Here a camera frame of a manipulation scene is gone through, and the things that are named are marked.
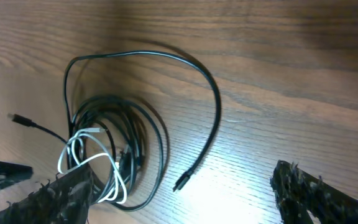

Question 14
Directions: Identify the black usb cable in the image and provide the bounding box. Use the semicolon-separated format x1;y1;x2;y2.
7;50;223;212

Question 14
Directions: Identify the white usb cable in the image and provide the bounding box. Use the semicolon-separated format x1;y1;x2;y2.
57;126;128;205

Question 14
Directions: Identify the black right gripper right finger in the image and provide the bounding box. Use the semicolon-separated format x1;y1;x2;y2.
270;160;358;223

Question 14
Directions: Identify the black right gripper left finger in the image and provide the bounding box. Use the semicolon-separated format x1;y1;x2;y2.
0;165;93;224

